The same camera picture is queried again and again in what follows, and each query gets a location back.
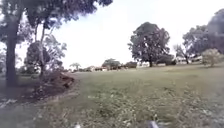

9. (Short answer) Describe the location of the small low tree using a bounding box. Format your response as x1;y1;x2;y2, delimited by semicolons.
101;58;122;71

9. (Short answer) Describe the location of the row of low buildings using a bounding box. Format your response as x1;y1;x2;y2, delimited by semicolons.
68;59;204;73

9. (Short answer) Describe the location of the green grass field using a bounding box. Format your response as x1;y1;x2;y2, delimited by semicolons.
0;63;224;128

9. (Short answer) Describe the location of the round-crowned tree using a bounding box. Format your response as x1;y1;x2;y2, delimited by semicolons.
127;21;172;68

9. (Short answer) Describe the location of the mound of earth and brush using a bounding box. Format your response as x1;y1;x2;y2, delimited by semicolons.
39;70;76;96

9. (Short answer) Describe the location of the thin-trunk tree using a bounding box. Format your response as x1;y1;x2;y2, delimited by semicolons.
23;19;68;79

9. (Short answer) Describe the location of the bare dirt patch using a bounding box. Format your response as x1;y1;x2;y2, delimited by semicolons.
0;74;79;104

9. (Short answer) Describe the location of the group of dark trees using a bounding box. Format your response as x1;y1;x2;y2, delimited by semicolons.
173;8;224;65

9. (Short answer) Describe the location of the pale bush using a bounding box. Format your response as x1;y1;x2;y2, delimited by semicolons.
201;48;222;68

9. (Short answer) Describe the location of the large dark-trunk tree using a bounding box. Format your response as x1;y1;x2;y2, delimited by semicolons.
0;0;114;86

